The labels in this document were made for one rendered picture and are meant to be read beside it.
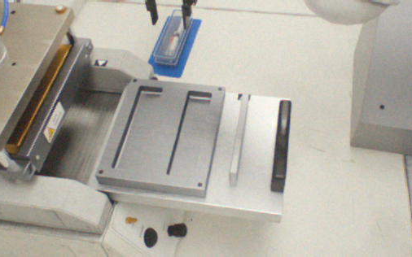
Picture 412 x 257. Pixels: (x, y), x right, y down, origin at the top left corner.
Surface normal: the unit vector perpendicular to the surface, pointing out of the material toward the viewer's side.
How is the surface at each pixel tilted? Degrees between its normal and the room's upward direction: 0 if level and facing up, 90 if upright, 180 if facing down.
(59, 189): 0
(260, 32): 0
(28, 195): 0
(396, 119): 44
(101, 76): 90
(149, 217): 65
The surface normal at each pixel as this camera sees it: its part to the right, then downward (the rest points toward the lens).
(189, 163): -0.04, -0.61
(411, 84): -0.18, 0.11
